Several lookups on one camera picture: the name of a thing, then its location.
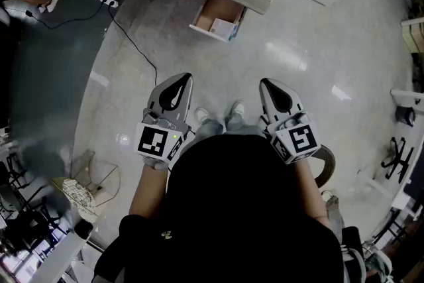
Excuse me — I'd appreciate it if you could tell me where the person's left hand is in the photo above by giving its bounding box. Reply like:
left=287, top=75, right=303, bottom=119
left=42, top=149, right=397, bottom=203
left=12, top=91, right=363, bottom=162
left=142, top=156, right=167, bottom=172

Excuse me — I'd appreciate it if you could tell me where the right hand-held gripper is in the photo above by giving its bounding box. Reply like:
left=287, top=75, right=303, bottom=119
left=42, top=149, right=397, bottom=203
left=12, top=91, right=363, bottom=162
left=259, top=78, right=321, bottom=165

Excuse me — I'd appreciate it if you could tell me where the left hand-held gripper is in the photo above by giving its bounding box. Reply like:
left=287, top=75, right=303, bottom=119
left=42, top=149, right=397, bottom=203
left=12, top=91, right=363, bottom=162
left=134, top=73, right=194, bottom=172

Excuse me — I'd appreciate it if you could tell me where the black chair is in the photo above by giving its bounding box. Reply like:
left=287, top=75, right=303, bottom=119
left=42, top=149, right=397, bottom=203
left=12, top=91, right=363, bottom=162
left=0, top=152, right=69, bottom=264

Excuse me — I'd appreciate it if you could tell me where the black white striped garment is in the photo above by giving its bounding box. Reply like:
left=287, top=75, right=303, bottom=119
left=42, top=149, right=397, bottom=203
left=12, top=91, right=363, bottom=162
left=340, top=225, right=369, bottom=283

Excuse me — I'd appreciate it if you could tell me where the white cloth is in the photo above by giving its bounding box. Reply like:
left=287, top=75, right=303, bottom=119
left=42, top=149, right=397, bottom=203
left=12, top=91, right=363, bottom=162
left=195, top=118, right=263, bottom=144

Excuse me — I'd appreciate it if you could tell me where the small black bin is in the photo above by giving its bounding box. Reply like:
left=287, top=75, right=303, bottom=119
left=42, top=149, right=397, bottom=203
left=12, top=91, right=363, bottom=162
left=395, top=105, right=417, bottom=127

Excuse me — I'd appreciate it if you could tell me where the black office chair base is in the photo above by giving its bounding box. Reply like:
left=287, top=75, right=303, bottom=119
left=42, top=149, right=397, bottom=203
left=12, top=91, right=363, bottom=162
left=380, top=137, right=416, bottom=185

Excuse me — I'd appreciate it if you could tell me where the person's right white shoe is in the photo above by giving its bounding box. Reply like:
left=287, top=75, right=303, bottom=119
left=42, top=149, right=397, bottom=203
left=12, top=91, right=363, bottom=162
left=225, top=101, right=246, bottom=124

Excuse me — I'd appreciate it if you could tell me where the person's left forearm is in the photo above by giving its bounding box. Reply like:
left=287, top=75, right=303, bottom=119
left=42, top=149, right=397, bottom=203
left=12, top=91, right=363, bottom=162
left=128, top=162, right=170, bottom=220

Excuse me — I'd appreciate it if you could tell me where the round brown stool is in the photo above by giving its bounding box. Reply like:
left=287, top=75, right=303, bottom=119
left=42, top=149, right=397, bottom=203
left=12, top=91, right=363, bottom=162
left=312, top=145, right=337, bottom=189

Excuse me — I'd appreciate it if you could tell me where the clear acrylic stand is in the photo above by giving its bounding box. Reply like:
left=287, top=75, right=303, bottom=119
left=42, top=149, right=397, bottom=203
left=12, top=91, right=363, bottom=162
left=70, top=148, right=120, bottom=207

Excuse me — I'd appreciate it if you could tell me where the person's right forearm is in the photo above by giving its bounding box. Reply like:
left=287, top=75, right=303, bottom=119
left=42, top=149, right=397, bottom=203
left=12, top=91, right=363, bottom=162
left=293, top=154, right=329, bottom=227

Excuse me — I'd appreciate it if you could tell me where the person's white shoe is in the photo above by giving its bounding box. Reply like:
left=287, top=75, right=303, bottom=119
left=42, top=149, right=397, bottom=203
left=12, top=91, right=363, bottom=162
left=225, top=101, right=246, bottom=124
left=194, top=107, right=211, bottom=123

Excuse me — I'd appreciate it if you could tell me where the white and blue box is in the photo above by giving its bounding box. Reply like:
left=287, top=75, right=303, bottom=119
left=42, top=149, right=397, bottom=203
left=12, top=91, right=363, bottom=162
left=208, top=18, right=238, bottom=42

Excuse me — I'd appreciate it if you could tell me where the wooden drawer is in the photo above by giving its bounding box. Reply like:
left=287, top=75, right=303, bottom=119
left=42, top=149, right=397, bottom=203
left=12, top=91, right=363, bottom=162
left=189, top=0, right=248, bottom=43

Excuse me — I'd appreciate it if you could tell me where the person's left white shoe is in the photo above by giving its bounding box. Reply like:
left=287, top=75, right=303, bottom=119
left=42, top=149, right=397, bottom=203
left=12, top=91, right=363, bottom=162
left=194, top=107, right=211, bottom=123

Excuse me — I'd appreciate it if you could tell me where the woven patterned fan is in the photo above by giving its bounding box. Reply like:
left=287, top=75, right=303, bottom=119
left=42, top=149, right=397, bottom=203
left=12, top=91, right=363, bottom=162
left=51, top=177, right=99, bottom=220

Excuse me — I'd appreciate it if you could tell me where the black power cable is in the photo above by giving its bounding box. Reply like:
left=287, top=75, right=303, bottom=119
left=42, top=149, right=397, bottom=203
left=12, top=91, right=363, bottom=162
left=3, top=2, right=105, bottom=30
left=107, top=5, right=158, bottom=89

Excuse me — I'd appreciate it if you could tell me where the person's black shirt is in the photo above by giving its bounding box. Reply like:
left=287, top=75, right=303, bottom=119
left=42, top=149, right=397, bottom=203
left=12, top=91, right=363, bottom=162
left=92, top=134, right=346, bottom=283

